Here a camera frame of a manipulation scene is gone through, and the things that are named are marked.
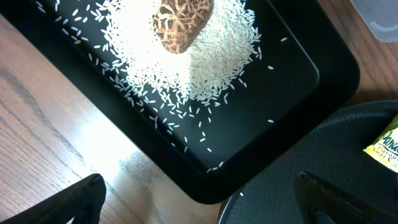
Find brown food piece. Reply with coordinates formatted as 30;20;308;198
152;0;214;54

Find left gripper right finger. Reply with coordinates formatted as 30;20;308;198
294;172;397;224

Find yellow green snack wrapper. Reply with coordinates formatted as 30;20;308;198
363;116;398;173

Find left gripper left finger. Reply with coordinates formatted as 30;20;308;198
1;174;106;224

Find round black serving tray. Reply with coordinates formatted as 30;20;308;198
220;101;397;224

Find clear plastic storage bin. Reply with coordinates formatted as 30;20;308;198
350;0;397;42

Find pile of white rice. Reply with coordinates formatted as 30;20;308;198
34;0;289;174

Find black rectangular tray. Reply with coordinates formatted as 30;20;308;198
1;1;360;204

